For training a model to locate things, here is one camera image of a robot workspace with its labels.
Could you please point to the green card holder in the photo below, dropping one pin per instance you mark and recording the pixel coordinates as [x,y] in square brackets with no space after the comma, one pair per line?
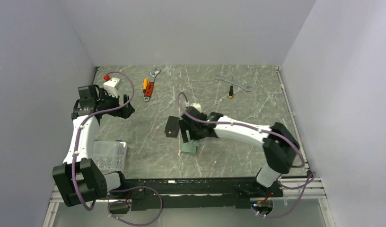
[190,147]

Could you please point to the red adjustable wrench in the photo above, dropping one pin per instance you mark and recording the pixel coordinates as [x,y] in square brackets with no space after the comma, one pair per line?
[150,87]

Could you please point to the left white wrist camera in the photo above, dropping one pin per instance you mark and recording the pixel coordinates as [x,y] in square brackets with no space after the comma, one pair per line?
[111,86]

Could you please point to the silver open-end spanner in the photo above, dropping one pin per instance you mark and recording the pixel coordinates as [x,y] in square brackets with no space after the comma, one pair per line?
[245,87]

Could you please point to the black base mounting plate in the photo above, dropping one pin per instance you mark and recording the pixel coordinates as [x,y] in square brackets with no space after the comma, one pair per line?
[237,192]

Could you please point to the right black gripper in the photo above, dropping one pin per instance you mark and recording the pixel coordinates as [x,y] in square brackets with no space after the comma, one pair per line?
[184,126]

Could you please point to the black VIP card stack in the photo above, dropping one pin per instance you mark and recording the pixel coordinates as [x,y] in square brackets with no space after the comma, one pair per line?
[172,127]

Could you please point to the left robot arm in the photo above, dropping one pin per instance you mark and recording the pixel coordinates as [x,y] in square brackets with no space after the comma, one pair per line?
[78,178]

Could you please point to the clear plastic bag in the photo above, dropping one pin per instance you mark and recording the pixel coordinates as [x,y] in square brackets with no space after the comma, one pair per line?
[109,155]

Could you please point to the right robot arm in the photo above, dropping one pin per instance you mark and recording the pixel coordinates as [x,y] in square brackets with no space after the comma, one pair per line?
[278,144]

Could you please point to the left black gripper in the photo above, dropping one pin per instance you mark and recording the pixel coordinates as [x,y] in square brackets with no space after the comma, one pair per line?
[124,112]

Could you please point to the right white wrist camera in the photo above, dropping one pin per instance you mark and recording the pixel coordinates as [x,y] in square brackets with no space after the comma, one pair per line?
[197,106]

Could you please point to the yellow handled screwdriver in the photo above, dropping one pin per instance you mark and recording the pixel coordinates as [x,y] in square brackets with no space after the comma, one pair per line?
[144,85]

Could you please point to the aluminium rail frame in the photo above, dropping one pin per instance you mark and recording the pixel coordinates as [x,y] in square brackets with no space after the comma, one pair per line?
[296,189]

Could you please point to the black yellow small screwdriver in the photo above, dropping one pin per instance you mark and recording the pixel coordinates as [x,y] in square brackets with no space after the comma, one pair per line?
[230,93]

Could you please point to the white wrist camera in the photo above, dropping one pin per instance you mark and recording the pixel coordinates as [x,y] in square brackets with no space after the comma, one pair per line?
[197,106]
[111,86]

